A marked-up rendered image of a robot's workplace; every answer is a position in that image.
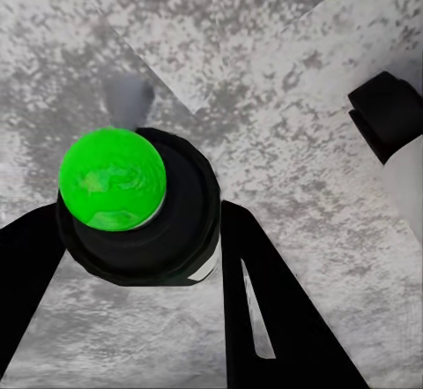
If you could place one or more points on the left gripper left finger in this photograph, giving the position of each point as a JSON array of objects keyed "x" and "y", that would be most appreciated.
[{"x": 30, "y": 251}]

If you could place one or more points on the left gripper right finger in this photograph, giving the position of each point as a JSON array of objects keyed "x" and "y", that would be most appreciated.
[{"x": 307, "y": 354}]

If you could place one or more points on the insectifuge atomizer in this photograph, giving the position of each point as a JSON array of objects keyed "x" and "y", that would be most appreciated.
[{"x": 138, "y": 207}]

